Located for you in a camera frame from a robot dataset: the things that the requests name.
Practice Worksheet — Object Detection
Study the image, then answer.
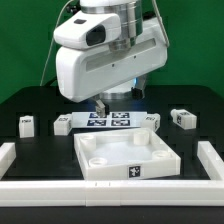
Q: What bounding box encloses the white cable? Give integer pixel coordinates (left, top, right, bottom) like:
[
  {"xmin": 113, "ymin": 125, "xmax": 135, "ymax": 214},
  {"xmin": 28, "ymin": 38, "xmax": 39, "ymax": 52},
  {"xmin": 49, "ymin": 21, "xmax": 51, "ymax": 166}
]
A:
[{"xmin": 39, "ymin": 0, "xmax": 74, "ymax": 87}]

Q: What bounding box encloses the black cable bundle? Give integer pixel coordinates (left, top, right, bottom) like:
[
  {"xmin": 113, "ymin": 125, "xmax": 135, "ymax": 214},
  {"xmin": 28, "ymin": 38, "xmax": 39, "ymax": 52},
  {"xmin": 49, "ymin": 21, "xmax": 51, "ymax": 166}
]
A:
[{"xmin": 44, "ymin": 77, "xmax": 58, "ymax": 88}]

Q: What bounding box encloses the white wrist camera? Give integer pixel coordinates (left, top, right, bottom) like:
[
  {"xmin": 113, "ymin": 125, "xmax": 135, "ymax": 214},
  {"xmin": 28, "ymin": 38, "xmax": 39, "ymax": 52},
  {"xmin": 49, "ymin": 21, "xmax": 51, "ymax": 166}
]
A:
[{"xmin": 53, "ymin": 11, "xmax": 121, "ymax": 50}]

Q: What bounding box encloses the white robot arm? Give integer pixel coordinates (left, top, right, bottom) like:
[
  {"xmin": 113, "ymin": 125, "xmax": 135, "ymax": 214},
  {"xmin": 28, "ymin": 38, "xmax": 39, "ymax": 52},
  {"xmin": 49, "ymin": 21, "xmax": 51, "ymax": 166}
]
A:
[{"xmin": 54, "ymin": 0, "xmax": 169, "ymax": 117}]

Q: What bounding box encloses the white marker sheet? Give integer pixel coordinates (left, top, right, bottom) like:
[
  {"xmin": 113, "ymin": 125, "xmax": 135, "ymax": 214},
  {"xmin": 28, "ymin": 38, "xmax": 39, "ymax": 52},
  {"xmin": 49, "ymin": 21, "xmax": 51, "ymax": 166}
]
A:
[{"xmin": 72, "ymin": 111, "xmax": 147, "ymax": 128}]

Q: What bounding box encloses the white square table top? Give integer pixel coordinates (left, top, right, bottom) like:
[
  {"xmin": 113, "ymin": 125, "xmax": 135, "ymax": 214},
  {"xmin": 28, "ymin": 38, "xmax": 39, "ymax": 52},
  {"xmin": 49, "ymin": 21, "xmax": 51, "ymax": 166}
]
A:
[{"xmin": 74, "ymin": 128, "xmax": 181, "ymax": 180}]

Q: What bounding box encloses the white U-shaped fence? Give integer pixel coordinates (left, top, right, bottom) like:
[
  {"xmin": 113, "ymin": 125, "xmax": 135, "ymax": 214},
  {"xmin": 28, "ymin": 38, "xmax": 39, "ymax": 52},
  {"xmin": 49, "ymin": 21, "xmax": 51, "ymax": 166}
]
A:
[{"xmin": 0, "ymin": 141, "xmax": 224, "ymax": 207}]

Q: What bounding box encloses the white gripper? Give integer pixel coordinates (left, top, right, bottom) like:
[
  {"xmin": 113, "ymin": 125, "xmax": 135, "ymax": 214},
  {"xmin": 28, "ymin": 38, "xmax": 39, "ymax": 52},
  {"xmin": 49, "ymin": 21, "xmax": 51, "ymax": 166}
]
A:
[{"xmin": 56, "ymin": 18, "xmax": 167, "ymax": 117}]

